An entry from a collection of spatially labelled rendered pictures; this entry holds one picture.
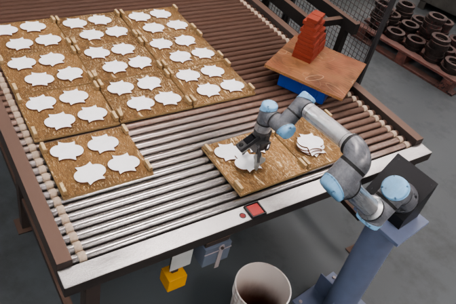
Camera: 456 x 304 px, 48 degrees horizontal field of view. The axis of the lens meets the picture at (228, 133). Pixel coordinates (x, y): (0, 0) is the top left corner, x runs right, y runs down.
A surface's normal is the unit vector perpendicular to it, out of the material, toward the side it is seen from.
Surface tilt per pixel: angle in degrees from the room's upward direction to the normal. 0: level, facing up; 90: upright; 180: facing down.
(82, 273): 0
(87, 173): 0
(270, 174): 0
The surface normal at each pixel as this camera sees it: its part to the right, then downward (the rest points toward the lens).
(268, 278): -0.37, 0.49
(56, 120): 0.18, -0.75
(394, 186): -0.34, -0.40
